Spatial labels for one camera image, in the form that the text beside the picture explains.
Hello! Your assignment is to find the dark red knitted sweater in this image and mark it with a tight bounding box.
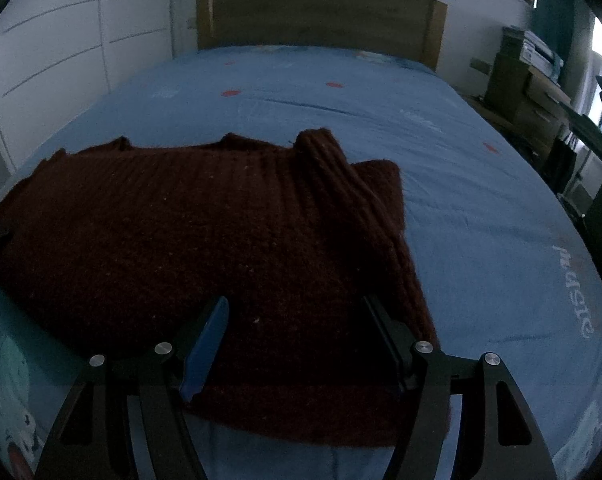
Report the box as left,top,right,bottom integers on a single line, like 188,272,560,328
0,129,452,448

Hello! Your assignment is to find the blue printed bed cover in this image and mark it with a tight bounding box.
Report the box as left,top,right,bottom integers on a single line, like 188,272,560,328
0,45,602,480

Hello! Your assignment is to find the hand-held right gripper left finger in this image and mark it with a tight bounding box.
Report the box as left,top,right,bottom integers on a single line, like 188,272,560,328
33,296,230,480

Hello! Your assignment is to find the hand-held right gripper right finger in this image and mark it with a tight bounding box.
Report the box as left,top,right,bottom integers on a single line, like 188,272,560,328
363,295,557,480

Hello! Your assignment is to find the white wardrobe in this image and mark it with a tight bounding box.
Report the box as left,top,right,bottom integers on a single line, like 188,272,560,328
0,0,174,181

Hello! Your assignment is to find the stack of books and boxes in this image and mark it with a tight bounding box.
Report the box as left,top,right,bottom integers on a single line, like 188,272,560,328
501,26,564,81

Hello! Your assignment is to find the teal curtain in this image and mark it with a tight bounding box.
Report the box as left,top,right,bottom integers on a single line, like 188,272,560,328
531,0,594,116

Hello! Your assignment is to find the wooden bed headboard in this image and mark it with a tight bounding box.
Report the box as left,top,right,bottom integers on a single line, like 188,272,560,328
196,0,448,72

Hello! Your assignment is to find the wooden bedside cabinet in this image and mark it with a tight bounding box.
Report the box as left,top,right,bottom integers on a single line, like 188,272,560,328
484,52,572,161

